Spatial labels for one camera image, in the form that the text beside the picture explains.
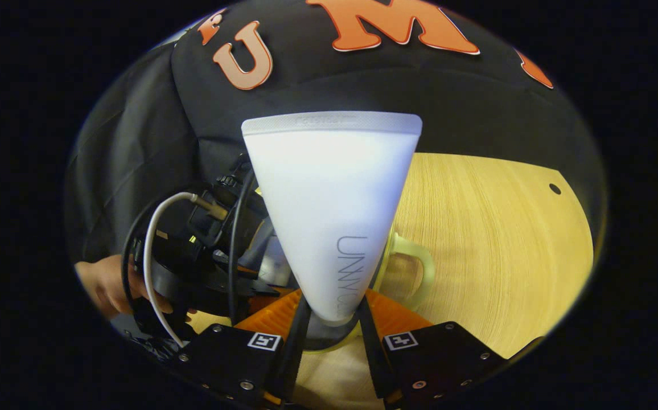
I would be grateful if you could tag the white squeeze tube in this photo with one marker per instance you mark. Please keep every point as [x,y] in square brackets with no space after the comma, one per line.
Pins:
[329,199]

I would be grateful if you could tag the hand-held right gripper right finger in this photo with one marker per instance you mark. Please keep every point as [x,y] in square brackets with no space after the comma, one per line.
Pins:
[371,347]

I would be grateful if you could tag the pale yellow small suitcase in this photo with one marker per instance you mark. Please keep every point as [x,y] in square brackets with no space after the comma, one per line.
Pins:
[426,267]

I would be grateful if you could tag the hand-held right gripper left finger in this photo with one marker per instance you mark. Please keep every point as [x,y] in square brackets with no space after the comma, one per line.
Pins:
[295,347]

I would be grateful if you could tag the black backdrop cloth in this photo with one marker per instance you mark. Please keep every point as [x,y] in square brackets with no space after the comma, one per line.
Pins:
[135,142]

